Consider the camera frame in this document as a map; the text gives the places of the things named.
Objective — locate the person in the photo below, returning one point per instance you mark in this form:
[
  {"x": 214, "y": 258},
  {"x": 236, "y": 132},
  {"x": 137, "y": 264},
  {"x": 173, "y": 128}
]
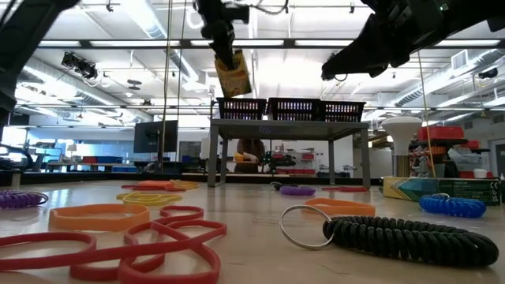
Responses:
[{"x": 250, "y": 150}]

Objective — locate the black rig crossbeam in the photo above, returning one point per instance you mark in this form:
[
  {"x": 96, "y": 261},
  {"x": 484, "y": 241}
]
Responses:
[{"x": 185, "y": 43}]

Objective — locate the purple coil wristband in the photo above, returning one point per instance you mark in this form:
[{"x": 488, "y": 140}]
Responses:
[
  {"x": 298, "y": 191},
  {"x": 19, "y": 200}
]

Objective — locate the grey perforated metal riser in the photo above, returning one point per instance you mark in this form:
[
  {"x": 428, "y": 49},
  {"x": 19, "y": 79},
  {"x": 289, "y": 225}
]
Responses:
[{"x": 276, "y": 130}]

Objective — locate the white air vent grille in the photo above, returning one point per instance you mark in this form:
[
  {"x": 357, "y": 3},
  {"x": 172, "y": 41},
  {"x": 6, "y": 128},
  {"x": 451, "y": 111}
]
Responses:
[{"x": 460, "y": 60}]

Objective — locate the yellow rubber band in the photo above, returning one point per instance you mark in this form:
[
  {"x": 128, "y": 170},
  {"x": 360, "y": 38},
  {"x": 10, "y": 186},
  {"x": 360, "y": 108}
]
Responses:
[
  {"x": 187, "y": 184},
  {"x": 150, "y": 200}
]

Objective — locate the white dome on metal cylinder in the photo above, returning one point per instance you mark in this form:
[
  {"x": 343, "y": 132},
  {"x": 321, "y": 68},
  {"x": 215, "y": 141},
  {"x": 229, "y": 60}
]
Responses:
[{"x": 401, "y": 132}]

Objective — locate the red storage bin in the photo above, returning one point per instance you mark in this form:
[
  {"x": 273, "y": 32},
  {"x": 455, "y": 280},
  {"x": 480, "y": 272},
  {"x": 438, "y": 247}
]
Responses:
[{"x": 440, "y": 133}]

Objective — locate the Crayola crayon box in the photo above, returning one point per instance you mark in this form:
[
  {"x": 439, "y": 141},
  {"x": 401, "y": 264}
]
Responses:
[
  {"x": 234, "y": 83},
  {"x": 453, "y": 189}
]

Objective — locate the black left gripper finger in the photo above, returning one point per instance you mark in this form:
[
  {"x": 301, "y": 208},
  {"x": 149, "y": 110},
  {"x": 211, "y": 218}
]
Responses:
[{"x": 225, "y": 51}]

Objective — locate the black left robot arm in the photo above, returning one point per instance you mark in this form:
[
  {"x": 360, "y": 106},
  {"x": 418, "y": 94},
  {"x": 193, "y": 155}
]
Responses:
[{"x": 23, "y": 39}]

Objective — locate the blue coil wristband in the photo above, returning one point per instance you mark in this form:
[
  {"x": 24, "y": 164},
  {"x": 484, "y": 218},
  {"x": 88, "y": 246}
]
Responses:
[{"x": 451, "y": 207}]

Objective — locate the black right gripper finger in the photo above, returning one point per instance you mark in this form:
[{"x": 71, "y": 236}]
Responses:
[
  {"x": 379, "y": 71},
  {"x": 363, "y": 51}
]

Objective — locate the black ceiling device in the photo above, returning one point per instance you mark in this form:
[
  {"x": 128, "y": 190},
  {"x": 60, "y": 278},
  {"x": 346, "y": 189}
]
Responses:
[{"x": 489, "y": 73}]

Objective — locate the white cup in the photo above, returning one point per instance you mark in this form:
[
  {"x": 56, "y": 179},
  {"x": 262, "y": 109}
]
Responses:
[{"x": 480, "y": 173}]

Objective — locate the black plastic mesh basket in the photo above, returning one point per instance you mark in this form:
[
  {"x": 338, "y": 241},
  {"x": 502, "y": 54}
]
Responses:
[
  {"x": 241, "y": 109},
  {"x": 343, "y": 111},
  {"x": 294, "y": 109}
]

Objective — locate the black computer monitor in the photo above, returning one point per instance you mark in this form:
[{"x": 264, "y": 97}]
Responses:
[{"x": 154, "y": 136}]

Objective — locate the red rubber band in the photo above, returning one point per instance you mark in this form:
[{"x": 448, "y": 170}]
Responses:
[
  {"x": 197, "y": 223},
  {"x": 351, "y": 189},
  {"x": 214, "y": 263},
  {"x": 130, "y": 187},
  {"x": 47, "y": 236}
]

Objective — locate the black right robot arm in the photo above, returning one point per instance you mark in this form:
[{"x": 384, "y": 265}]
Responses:
[{"x": 481, "y": 12}]

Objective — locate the black rig-mounted camera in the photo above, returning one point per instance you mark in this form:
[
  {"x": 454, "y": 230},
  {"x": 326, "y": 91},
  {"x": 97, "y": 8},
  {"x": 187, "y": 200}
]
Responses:
[{"x": 79, "y": 65}]

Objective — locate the black background robot arm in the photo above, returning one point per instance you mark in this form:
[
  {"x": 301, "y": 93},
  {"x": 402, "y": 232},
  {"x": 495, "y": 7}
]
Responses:
[{"x": 280, "y": 161}]

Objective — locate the orange rubber band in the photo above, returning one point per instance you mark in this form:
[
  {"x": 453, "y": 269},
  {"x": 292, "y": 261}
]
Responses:
[
  {"x": 157, "y": 184},
  {"x": 347, "y": 210},
  {"x": 98, "y": 224}
]

